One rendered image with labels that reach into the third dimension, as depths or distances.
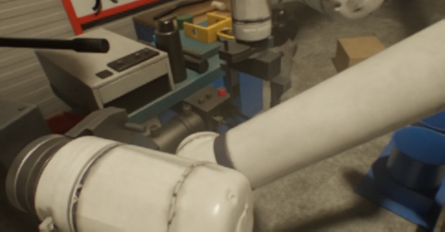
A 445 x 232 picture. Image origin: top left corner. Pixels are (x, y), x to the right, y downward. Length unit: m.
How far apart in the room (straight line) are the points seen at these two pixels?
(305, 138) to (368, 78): 0.09
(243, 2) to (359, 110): 0.36
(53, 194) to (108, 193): 0.05
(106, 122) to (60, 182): 0.09
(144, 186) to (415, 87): 0.27
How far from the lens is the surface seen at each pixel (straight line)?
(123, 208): 0.23
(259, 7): 0.63
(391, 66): 0.36
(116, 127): 0.35
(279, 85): 0.67
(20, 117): 0.32
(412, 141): 2.07
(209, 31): 1.24
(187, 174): 0.22
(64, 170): 0.27
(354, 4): 0.53
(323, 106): 0.35
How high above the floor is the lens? 1.53
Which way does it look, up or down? 35 degrees down
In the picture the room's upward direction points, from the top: 6 degrees counter-clockwise
